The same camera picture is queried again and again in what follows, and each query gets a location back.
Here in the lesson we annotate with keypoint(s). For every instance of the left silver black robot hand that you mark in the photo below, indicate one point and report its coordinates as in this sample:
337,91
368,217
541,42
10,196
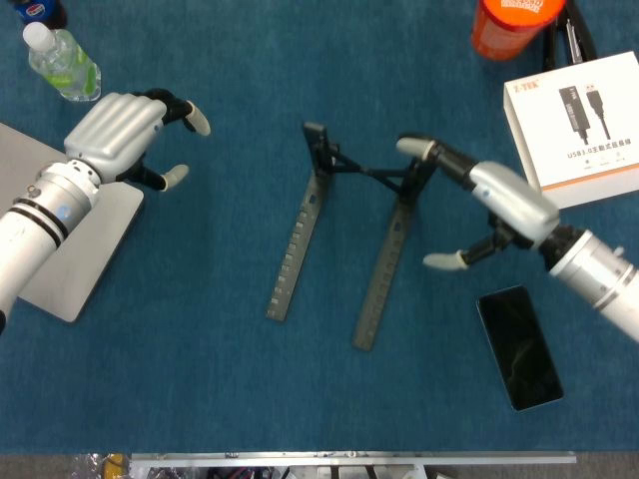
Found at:
110,135

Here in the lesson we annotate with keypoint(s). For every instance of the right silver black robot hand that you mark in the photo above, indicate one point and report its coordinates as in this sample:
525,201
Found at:
519,204

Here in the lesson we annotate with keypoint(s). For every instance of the black folding laptop stand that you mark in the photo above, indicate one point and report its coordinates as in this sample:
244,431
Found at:
382,279

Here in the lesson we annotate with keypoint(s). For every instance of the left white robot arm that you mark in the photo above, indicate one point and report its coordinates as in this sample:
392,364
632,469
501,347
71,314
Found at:
30,234

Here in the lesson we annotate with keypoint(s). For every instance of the silver laptop with apple logo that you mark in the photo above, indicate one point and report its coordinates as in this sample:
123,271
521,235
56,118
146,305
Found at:
90,249

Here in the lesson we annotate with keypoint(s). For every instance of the clear water bottle green label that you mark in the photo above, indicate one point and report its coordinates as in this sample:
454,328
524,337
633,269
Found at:
62,62

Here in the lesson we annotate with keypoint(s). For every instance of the black smartphone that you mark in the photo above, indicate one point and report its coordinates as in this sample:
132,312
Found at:
519,349

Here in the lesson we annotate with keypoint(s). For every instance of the dark cola bottle blue label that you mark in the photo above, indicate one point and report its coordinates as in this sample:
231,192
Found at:
35,10

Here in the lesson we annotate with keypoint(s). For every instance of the orange cylindrical snack can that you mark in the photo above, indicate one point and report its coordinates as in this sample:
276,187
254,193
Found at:
504,30

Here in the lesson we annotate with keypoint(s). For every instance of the blue felt table cloth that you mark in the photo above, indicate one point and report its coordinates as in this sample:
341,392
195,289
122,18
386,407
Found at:
199,374

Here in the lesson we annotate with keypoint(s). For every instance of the clear plastic bag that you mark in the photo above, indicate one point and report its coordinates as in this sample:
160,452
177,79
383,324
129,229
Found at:
90,466

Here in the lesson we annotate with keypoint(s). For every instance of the aluminium table edge rail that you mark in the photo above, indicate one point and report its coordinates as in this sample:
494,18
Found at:
349,459

